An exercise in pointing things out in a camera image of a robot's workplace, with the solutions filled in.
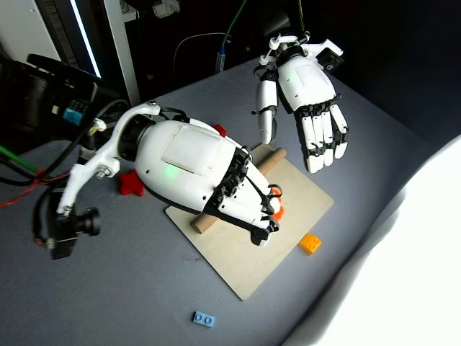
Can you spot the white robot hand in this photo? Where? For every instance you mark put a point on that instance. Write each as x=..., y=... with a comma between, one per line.
x=180, y=162
x=306, y=83

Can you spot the orange play dough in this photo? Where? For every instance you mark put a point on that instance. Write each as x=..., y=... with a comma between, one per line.
x=279, y=215

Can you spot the pale wooden board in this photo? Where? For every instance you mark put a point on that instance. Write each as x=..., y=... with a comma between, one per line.
x=270, y=230

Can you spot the white robot body column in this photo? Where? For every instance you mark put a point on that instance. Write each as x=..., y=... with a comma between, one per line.
x=21, y=25

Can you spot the blue flat toy brick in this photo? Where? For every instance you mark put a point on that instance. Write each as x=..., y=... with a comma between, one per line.
x=204, y=320

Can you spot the red star-shaped toy piece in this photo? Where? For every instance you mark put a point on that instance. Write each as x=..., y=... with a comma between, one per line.
x=130, y=184

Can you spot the yellow toy brick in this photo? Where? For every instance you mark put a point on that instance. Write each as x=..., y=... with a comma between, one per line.
x=310, y=244

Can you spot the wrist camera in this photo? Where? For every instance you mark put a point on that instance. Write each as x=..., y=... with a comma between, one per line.
x=72, y=230
x=329, y=59

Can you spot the grey table cloth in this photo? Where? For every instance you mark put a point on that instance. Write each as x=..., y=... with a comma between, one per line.
x=360, y=162

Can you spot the wooden rolling pin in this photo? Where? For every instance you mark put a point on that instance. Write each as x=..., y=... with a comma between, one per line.
x=270, y=162

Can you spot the red toy brick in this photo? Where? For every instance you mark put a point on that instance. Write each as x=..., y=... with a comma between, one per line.
x=221, y=130

